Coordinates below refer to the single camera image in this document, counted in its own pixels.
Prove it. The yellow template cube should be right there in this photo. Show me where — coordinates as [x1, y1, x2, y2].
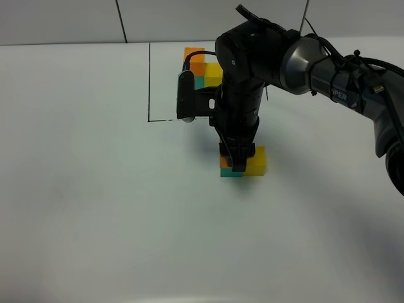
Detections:
[204, 62, 223, 87]

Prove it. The right black camera cable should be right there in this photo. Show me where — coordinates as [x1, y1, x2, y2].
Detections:
[181, 51, 219, 73]

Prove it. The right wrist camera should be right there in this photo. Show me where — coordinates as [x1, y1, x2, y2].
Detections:
[176, 70, 221, 122]

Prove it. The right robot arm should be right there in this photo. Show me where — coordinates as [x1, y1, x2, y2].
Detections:
[215, 21, 403, 191]

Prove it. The orange template cube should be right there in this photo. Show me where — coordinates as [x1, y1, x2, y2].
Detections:
[184, 47, 205, 76]

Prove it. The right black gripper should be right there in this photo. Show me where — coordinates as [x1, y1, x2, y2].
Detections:
[215, 78, 265, 172]

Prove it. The teal template cube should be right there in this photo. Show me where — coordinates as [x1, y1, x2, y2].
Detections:
[194, 76, 205, 90]

